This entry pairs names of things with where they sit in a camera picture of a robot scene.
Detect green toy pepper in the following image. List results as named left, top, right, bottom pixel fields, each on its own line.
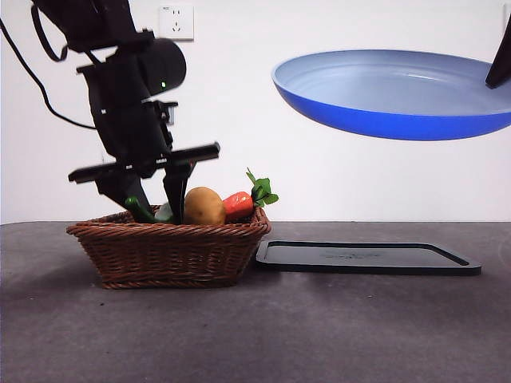
left=124, top=195, right=177, bottom=225

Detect blue round plate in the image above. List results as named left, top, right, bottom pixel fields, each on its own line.
left=271, top=49, right=511, bottom=142

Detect brown toy potato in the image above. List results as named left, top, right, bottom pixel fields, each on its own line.
left=183, top=186, right=228, bottom=226

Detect orange toy carrot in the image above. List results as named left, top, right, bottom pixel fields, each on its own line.
left=221, top=167, right=280, bottom=224

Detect brown wicker basket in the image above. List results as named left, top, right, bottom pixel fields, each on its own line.
left=65, top=206, right=273, bottom=290

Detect dark rectangular tray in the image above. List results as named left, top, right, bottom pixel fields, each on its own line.
left=254, top=239, right=483, bottom=276

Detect black cable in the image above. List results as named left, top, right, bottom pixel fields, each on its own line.
left=0, top=18, right=99, bottom=131
left=30, top=3, right=69, bottom=62

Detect white wall socket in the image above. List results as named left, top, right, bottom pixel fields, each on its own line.
left=159, top=4, right=196, bottom=42

